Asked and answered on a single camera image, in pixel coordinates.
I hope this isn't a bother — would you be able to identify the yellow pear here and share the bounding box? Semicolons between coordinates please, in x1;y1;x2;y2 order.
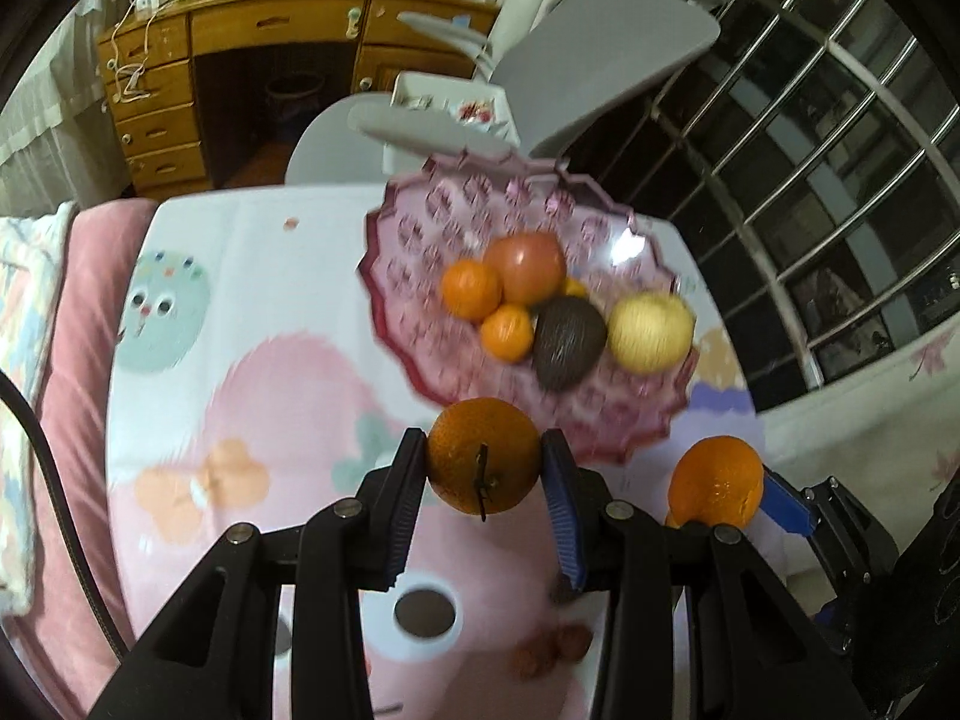
607;292;695;374

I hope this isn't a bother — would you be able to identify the large orange mandarin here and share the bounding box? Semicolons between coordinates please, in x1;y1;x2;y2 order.
666;435;766;530

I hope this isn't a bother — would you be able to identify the white charger cable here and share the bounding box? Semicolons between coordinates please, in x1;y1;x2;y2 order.
109;0;166;106

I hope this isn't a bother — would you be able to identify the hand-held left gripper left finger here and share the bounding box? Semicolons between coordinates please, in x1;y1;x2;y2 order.
90;427;430;720

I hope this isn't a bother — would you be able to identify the black cable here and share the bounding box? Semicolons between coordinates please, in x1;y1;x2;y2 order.
0;373;132;665

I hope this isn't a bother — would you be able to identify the orange mandarin with stem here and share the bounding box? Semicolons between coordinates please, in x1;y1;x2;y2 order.
426;397;542;518

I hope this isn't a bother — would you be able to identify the white tray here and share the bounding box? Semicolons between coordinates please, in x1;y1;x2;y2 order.
390;71;520;142

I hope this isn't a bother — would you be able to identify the floral quilt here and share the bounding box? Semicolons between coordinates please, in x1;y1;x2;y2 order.
0;202;76;616

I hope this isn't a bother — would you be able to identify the metal window grille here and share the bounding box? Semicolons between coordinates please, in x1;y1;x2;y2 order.
637;0;960;391

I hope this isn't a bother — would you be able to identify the wooden desk with drawers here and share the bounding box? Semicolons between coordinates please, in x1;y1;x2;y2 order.
97;0;503;200

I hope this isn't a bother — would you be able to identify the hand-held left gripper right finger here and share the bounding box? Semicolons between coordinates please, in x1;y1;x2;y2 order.
540;429;848;720

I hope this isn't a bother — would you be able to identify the small red lychee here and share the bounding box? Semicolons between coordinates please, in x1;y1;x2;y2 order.
551;624;593;665
512;645;560;683

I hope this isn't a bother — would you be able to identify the red apple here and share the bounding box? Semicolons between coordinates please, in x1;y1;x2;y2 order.
482;232;567;308

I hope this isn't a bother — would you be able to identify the white lace furniture cover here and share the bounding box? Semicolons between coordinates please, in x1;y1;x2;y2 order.
0;15;121;218

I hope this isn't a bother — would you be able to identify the pink plush blanket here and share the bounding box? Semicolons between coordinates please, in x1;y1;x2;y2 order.
15;199;158;720

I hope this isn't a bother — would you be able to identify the grey office chair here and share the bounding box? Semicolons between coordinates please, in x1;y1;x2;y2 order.
285;0;758;188

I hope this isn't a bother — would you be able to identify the dark waste bin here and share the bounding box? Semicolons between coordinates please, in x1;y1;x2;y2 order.
264;71;325;143

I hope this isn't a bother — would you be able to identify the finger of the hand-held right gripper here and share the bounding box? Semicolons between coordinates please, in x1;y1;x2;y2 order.
761;467;899;587

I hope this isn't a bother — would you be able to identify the dark avocado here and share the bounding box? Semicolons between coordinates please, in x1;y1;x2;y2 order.
531;296;608;392

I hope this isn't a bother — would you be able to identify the pink glass fruit bowl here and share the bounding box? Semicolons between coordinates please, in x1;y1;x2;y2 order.
356;152;702;466

